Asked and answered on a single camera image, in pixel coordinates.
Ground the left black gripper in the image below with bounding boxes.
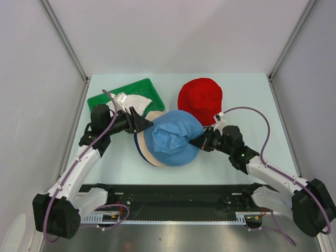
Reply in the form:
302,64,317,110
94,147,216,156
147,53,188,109
104,107,153,135

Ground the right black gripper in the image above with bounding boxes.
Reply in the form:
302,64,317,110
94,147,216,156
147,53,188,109
189,125,233,155

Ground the dark blue bucket hat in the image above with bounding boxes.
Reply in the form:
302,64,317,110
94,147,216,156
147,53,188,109
133,133,147,162

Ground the beige bucket hat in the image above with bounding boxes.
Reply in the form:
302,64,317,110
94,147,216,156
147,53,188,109
137,111,167,167

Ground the light blue hat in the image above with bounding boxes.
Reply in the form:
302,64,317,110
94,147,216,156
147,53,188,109
145,110,204,166

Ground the red hat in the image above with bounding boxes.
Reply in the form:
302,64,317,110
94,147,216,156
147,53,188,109
177,78,223,126

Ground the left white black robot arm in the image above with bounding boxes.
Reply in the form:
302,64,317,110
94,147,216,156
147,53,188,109
33,104,154,239

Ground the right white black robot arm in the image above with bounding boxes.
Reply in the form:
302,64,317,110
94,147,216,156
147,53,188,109
190,125,335,237

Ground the white hat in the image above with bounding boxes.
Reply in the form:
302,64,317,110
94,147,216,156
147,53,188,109
107,93,152,116

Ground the green plastic tray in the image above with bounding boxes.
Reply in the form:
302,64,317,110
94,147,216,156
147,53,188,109
87,78,165,116

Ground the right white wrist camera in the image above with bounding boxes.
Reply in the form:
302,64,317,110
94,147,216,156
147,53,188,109
213,112,228,134

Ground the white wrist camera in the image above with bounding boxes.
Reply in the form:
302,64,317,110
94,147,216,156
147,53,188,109
213,112,228,134
114,92,132,113

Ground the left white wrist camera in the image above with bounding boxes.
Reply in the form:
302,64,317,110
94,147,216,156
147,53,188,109
114,92,132,113

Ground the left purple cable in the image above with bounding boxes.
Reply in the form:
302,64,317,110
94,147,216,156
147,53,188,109
42,89,131,244

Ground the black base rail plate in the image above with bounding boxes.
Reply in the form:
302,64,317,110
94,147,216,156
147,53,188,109
103,183,270,221

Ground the white slotted cable duct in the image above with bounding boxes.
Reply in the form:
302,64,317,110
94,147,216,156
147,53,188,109
80,211,266,226

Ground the left aluminium frame post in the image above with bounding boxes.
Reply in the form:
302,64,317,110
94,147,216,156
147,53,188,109
38,0,91,83

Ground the aluminium frame post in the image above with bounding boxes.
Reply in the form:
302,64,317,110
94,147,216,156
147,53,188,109
38,0,91,83
267,0,318,82

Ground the right aluminium frame post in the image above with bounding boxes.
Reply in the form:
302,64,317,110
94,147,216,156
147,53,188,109
267,0,318,82

